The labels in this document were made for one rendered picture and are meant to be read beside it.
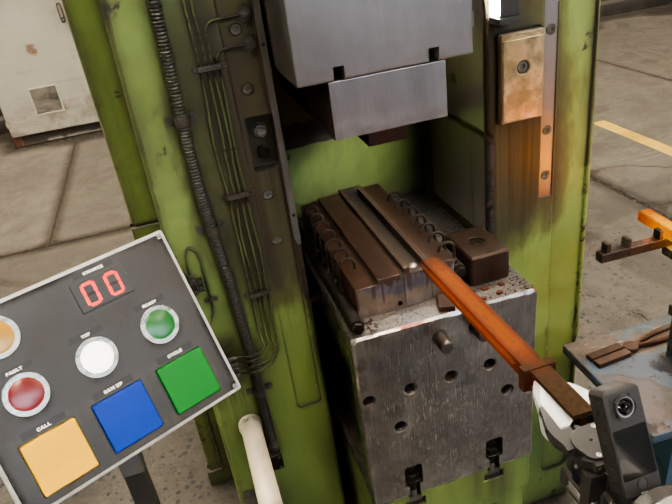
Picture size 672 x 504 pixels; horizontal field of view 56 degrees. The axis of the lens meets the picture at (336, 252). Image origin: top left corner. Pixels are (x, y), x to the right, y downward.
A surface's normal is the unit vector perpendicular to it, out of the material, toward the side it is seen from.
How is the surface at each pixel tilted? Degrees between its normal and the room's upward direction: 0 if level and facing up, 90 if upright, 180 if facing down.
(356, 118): 90
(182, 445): 0
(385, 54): 90
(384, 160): 90
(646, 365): 0
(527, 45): 90
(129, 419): 60
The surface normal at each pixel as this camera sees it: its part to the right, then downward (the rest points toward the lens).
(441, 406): 0.29, 0.44
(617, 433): 0.22, -0.04
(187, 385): 0.51, -0.18
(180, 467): -0.12, -0.87
